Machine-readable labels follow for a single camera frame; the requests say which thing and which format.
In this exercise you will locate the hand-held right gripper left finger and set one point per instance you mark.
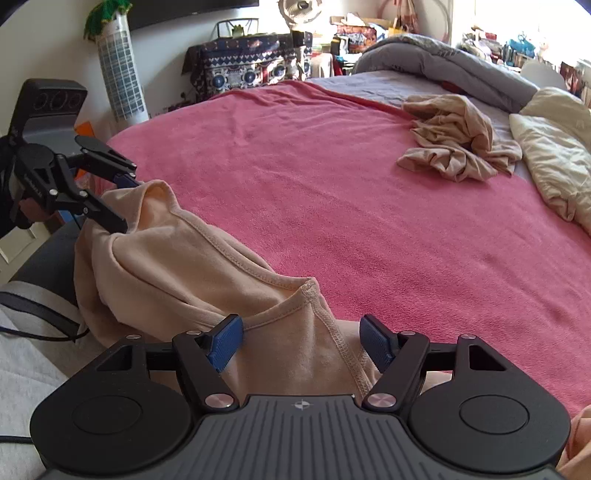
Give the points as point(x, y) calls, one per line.
point(226, 342)

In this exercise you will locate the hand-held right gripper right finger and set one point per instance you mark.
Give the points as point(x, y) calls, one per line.
point(376, 342)

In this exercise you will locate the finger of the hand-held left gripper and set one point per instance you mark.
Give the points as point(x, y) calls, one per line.
point(125, 180)
point(108, 219)

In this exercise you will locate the beige thermal shirt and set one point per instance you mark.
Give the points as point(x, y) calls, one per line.
point(184, 286)

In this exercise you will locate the orange box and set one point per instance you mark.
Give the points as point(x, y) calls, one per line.
point(83, 129)

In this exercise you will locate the white tower fan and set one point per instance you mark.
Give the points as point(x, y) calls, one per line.
point(121, 74)

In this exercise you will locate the green fringed cloth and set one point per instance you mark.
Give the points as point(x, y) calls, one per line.
point(104, 14)

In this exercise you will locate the pink blanket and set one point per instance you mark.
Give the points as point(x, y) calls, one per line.
point(323, 207)

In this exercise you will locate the black television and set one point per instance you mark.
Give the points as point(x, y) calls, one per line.
point(184, 11)

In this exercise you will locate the crumpled tan garment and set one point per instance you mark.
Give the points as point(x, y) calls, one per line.
point(452, 138)

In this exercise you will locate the round desk fan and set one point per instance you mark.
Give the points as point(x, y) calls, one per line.
point(300, 9)

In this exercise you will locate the cream duvet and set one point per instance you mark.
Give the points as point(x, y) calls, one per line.
point(554, 152)

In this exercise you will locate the red cloth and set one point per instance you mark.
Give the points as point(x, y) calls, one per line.
point(455, 86)

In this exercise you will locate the pile of household clutter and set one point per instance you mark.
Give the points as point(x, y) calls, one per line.
point(355, 34)

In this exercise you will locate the grey quilt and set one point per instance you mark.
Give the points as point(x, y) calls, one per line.
point(461, 69)

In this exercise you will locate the yellow bag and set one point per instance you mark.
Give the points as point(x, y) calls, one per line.
point(401, 28)

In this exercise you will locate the white chair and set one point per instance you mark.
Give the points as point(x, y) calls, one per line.
point(542, 74)

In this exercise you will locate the pile of windowsill items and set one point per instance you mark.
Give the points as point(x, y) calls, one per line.
point(485, 44)

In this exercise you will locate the blue plush toy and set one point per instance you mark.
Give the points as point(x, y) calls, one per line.
point(521, 46)

